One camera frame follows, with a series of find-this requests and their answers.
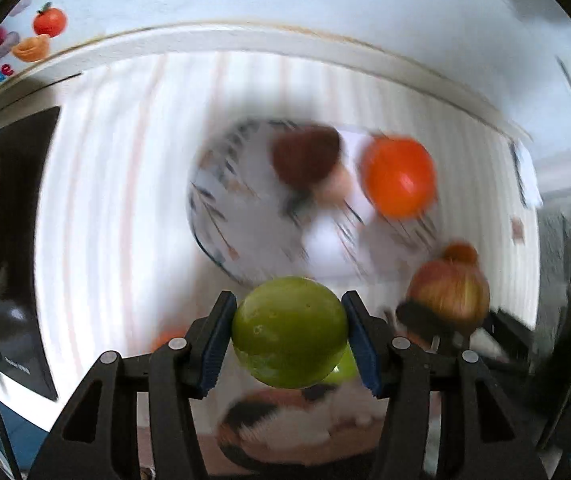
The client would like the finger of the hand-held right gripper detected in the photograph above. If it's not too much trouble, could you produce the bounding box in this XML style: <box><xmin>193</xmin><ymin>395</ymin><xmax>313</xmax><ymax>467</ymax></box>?
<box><xmin>396</xmin><ymin>301</ymin><xmax>471</xmax><ymax>348</ymax></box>
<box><xmin>485</xmin><ymin>307</ymin><xmax>536</xmax><ymax>361</ymax></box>

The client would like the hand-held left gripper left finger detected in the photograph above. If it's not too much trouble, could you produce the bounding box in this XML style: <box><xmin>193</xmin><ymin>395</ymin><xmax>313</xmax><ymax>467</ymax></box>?
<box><xmin>28</xmin><ymin>290</ymin><xmax>239</xmax><ymax>480</ymax></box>

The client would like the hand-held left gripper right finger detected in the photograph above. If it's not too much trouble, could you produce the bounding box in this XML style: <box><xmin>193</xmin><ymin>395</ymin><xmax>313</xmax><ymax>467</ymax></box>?
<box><xmin>341</xmin><ymin>290</ymin><xmax>549</xmax><ymax>480</ymax></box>

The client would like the red apple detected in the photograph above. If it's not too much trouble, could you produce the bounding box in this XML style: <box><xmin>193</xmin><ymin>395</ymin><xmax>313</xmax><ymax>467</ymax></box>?
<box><xmin>406</xmin><ymin>259</ymin><xmax>491</xmax><ymax>333</ymax></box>

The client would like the large green apple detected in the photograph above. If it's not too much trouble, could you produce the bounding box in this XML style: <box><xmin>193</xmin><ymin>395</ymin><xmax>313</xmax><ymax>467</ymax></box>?
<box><xmin>232</xmin><ymin>276</ymin><xmax>351</xmax><ymax>389</ymax></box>

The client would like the oval patterned white plate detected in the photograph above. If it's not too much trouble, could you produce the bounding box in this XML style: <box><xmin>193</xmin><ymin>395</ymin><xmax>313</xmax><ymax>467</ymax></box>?
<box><xmin>187</xmin><ymin>117</ymin><xmax>443</xmax><ymax>286</ymax></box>

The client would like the small green apple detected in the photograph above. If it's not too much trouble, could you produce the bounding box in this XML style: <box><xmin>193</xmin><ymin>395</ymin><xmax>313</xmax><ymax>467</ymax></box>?
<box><xmin>323</xmin><ymin>342</ymin><xmax>359</xmax><ymax>386</ymax></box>

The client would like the red-brown fruit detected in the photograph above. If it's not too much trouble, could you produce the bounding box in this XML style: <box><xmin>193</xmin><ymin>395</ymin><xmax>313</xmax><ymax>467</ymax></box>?
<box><xmin>440</xmin><ymin>242</ymin><xmax>479</xmax><ymax>266</ymax></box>

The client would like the large orange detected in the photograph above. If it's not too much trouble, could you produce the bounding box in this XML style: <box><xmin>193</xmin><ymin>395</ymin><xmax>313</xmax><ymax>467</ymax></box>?
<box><xmin>360</xmin><ymin>135</ymin><xmax>437</xmax><ymax>219</ymax></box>

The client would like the white cloth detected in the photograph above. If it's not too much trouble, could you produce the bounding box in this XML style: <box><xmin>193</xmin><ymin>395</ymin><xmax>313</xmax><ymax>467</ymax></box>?
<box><xmin>510</xmin><ymin>140</ymin><xmax>542</xmax><ymax>209</ymax></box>

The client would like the striped cat print table mat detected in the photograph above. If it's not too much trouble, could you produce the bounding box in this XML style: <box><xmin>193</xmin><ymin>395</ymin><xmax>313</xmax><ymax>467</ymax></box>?
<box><xmin>36</xmin><ymin>50</ymin><xmax>541</xmax><ymax>466</ymax></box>

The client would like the dark red fruit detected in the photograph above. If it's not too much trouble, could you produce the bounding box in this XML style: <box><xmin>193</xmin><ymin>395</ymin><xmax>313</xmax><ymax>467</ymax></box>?
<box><xmin>272</xmin><ymin>126</ymin><xmax>342</xmax><ymax>193</ymax></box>

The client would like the black cooktop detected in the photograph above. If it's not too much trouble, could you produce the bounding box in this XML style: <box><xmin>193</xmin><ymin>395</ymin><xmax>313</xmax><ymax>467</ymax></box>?
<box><xmin>0</xmin><ymin>105</ymin><xmax>61</xmax><ymax>403</ymax></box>

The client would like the gold ingot wall sticker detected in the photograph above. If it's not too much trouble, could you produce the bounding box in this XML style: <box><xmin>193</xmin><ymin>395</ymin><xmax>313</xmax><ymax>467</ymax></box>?
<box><xmin>13</xmin><ymin>34</ymin><xmax>52</xmax><ymax>63</ymax></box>

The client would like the persimmon wall sticker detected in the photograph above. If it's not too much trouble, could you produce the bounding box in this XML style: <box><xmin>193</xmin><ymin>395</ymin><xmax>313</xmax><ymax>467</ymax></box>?
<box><xmin>33</xmin><ymin>2</ymin><xmax>68</xmax><ymax>38</ymax></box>

